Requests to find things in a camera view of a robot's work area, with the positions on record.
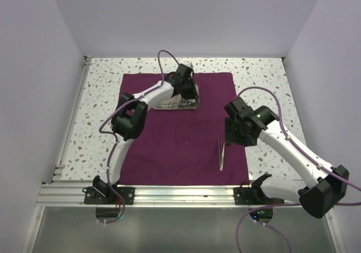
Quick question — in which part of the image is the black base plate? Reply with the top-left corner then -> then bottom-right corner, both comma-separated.
82,186 -> 135,205
233,186 -> 284,205

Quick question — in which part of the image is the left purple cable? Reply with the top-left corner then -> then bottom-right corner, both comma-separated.
99,49 -> 181,224

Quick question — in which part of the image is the purple surgical drape cloth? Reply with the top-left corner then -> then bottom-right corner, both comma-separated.
117,73 -> 249,186

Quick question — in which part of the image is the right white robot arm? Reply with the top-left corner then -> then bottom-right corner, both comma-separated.
224,98 -> 349,219

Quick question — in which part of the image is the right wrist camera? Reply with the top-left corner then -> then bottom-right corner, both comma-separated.
224,97 -> 254,122

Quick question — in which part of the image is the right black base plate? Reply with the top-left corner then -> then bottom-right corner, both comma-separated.
233,186 -> 284,205

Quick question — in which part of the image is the aluminium front rail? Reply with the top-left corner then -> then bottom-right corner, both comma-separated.
36,182 -> 333,208

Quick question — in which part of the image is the aluminium rail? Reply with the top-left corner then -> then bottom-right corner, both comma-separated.
36,182 -> 333,208
51,56 -> 92,183

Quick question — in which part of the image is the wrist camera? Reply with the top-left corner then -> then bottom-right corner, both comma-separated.
224,97 -> 254,122
173,64 -> 194,84

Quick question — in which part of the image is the aluminium left side rail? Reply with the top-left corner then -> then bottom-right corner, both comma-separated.
51,56 -> 92,183

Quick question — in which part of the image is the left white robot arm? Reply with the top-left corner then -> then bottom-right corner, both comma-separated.
87,78 -> 199,204

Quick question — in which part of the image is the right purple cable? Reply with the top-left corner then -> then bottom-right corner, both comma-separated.
235,86 -> 361,253

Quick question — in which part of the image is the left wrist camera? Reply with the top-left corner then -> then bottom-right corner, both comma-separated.
173,64 -> 194,84

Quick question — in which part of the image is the stainless steel instrument tray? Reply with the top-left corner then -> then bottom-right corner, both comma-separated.
153,85 -> 200,110

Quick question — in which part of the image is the purple cable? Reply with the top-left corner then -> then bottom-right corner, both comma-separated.
99,49 -> 181,224
235,86 -> 361,253

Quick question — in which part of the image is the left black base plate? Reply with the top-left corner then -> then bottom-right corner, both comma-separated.
82,186 -> 135,205

